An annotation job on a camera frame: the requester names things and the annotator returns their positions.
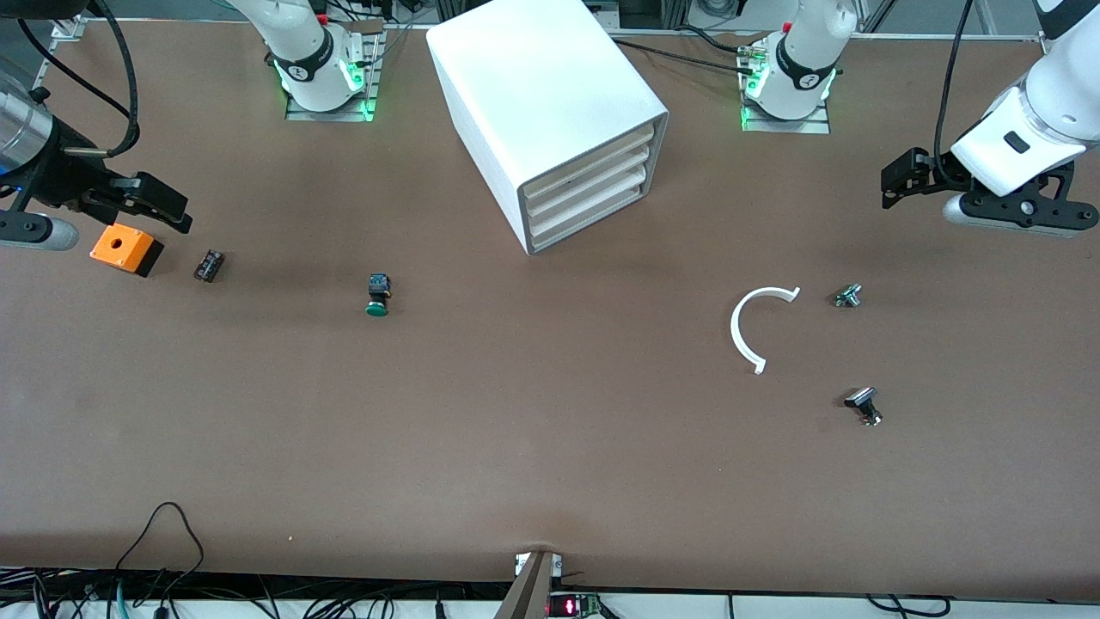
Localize white lowest cabinet drawer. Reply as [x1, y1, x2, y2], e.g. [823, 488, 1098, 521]
[528, 175, 649, 252]

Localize orange button box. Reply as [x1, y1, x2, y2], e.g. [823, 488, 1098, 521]
[89, 223, 165, 278]

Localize white curved plastic strip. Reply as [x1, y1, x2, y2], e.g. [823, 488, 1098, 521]
[730, 285, 802, 376]

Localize red LED display module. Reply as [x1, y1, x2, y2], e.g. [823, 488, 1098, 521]
[548, 591, 602, 619]

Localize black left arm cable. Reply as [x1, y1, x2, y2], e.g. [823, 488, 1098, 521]
[935, 0, 977, 187]

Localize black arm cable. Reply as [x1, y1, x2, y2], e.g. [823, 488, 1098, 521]
[935, 0, 977, 187]
[17, 0, 141, 157]

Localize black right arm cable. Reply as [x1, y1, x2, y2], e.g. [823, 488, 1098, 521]
[17, 0, 141, 157]

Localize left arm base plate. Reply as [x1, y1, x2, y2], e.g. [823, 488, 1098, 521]
[741, 99, 832, 135]

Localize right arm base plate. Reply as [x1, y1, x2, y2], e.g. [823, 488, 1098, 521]
[285, 21, 381, 123]

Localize black headed switch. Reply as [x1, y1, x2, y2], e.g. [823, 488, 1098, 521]
[843, 387, 883, 427]

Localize black table cable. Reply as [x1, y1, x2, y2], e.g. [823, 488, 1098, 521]
[675, 24, 753, 54]
[612, 36, 757, 75]

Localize thin black looped cable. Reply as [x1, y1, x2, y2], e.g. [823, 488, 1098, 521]
[114, 503, 205, 596]

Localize black sagging cable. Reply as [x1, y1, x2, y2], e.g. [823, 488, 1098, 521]
[864, 595, 950, 618]

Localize black cable tangle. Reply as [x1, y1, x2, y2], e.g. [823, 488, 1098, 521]
[0, 567, 516, 619]

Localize grey camera mount wedge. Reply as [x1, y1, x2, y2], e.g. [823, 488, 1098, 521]
[494, 550, 564, 619]

